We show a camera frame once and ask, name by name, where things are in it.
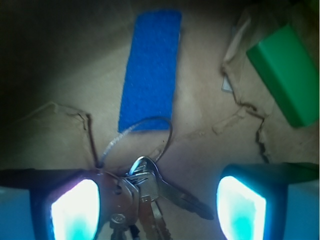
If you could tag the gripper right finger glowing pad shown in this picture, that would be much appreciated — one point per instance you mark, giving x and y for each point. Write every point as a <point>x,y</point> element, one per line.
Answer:
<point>269,201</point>

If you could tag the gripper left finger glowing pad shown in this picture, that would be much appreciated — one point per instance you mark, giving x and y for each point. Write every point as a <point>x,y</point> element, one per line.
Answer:
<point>61,204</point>

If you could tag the silver keys bunch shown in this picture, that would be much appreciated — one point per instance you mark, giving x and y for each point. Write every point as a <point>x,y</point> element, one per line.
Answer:
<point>144,175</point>

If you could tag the green plastic block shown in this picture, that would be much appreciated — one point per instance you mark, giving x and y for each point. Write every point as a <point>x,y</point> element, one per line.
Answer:
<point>289,73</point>

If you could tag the brown paper bag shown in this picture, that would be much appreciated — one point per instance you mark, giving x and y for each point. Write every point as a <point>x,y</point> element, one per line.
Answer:
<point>62,72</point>

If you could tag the blue sponge block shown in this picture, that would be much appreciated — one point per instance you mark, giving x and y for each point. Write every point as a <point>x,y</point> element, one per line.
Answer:
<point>150,77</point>

